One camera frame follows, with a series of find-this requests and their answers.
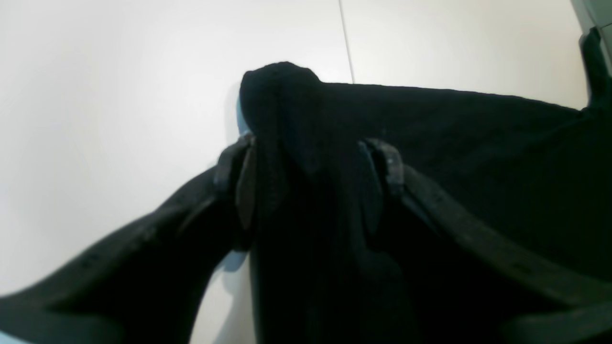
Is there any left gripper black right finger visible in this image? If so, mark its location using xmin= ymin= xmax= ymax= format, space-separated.
xmin=359 ymin=139 xmax=612 ymax=344

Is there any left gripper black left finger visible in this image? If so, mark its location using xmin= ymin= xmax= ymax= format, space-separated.
xmin=1 ymin=134 xmax=257 ymax=344

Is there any black t-shirt with graphic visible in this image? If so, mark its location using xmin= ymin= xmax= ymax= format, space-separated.
xmin=237 ymin=29 xmax=612 ymax=344

